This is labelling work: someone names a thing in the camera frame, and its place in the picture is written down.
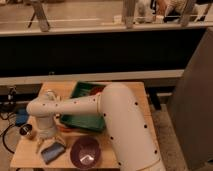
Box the green plastic tray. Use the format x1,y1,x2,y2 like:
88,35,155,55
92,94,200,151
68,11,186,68
60,82,105,132

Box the silver metal cup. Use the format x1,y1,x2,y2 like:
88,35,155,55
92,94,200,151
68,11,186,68
19,124,36,140

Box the red bowl with food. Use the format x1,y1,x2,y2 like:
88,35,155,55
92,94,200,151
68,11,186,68
89,86,105,95

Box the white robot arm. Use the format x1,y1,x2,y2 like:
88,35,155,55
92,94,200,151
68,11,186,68
27,82,166,171

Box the red orange utensil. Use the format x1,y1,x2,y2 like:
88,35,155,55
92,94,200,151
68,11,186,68
56,125,75,133

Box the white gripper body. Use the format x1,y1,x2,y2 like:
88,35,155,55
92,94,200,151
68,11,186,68
35,116,58,139

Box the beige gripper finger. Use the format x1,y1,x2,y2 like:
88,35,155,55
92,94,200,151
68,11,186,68
54,135,66,147
37,138,44,149

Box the black cable on floor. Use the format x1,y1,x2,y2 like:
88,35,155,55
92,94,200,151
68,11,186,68
1,123,22,155

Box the blue sponge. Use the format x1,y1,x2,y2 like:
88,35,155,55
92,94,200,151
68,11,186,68
41,142,66,164

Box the purple plastic bowl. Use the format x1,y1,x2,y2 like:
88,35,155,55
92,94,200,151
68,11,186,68
70,136,101,170

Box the blue object beside table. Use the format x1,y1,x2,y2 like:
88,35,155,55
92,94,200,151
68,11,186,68
15,108,29,126

